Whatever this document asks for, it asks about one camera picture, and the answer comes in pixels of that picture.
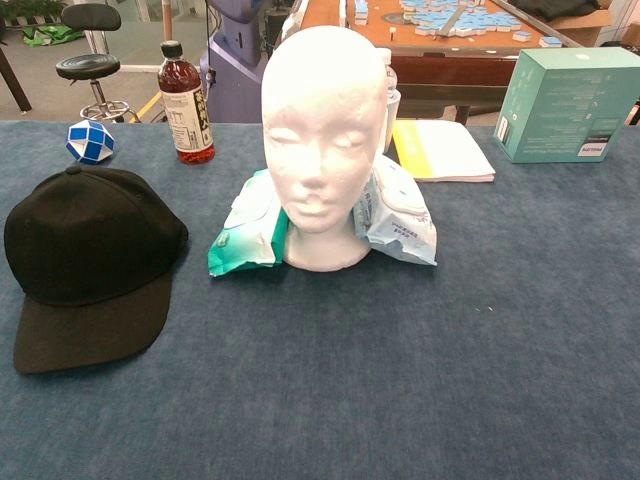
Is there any green wet wipes pack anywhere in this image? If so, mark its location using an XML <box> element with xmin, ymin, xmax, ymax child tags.
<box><xmin>207</xmin><ymin>168</ymin><xmax>290</xmax><ymax>278</ymax></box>

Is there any black baseball cap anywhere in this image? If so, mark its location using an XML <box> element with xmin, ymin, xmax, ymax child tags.
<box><xmin>3</xmin><ymin>166</ymin><xmax>190</xmax><ymax>375</ymax></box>

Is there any white foam mannequin head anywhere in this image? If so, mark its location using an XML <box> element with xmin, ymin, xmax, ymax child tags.
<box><xmin>261</xmin><ymin>25</ymin><xmax>390</xmax><ymax>273</ymax></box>

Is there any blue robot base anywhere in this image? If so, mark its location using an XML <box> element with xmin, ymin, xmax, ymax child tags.
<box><xmin>199</xmin><ymin>0</ymin><xmax>272</xmax><ymax>124</ymax></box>

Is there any brown mahjong table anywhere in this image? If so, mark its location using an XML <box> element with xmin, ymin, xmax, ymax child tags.
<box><xmin>282</xmin><ymin>0</ymin><xmax>584</xmax><ymax>126</ymax></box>

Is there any blue table mat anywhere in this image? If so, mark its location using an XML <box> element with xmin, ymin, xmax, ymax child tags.
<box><xmin>0</xmin><ymin>119</ymin><xmax>640</xmax><ymax>480</ymax></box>

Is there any yellow white notebook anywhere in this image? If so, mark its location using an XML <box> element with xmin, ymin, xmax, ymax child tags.
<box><xmin>390</xmin><ymin>119</ymin><xmax>497</xmax><ymax>184</ymax></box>

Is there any green cloth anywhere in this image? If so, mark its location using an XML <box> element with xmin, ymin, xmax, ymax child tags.
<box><xmin>22</xmin><ymin>25</ymin><xmax>86</xmax><ymax>49</ymax></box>

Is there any black swivel stool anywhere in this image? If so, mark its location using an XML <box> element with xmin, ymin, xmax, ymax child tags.
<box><xmin>55</xmin><ymin>3</ymin><xmax>132</xmax><ymax>124</ymax></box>

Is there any brown tea bottle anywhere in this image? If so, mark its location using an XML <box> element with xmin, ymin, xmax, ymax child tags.
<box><xmin>157</xmin><ymin>40</ymin><xmax>216</xmax><ymax>165</ymax></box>

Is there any teal cardboard box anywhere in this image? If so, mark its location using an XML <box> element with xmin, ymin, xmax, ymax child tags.
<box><xmin>493</xmin><ymin>47</ymin><xmax>637</xmax><ymax>164</ymax></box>

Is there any blue white snake puzzle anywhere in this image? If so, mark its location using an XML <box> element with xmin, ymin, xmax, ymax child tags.
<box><xmin>66</xmin><ymin>119</ymin><xmax>116</xmax><ymax>165</ymax></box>

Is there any light blue wet wipes pack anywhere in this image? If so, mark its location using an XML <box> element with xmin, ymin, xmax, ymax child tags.
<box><xmin>352</xmin><ymin>153</ymin><xmax>439</xmax><ymax>267</ymax></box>

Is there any clear water bottle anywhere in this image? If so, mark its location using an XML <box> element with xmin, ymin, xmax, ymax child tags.
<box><xmin>382</xmin><ymin>48</ymin><xmax>399</xmax><ymax>96</ymax></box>

